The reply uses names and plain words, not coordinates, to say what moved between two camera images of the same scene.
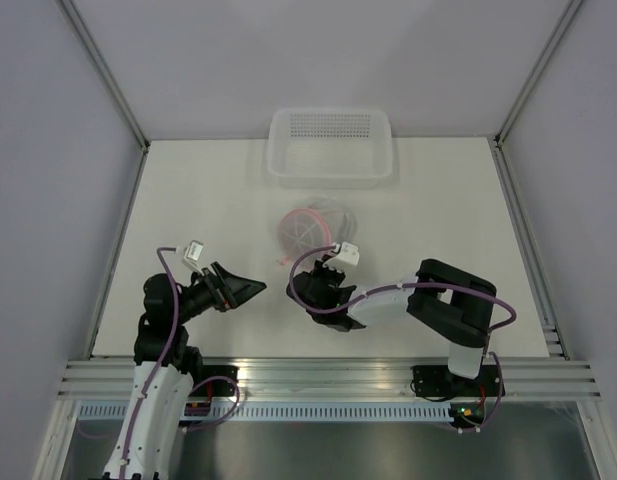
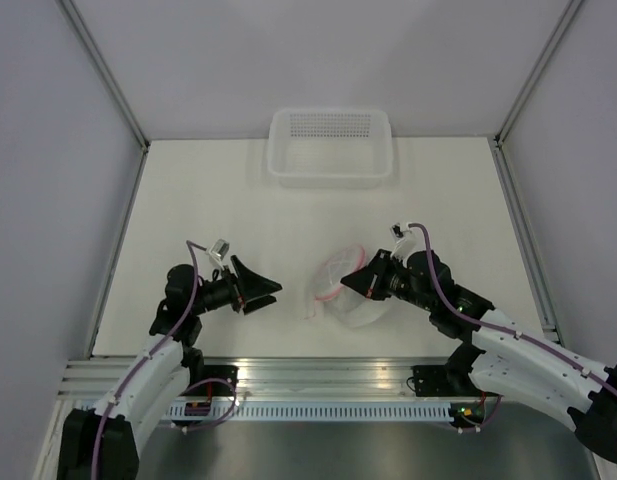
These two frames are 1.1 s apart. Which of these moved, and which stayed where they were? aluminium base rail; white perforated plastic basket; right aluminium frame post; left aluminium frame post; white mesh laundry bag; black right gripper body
Moved: white mesh laundry bag; black right gripper body
Stayed: aluminium base rail; right aluminium frame post; left aluminium frame post; white perforated plastic basket
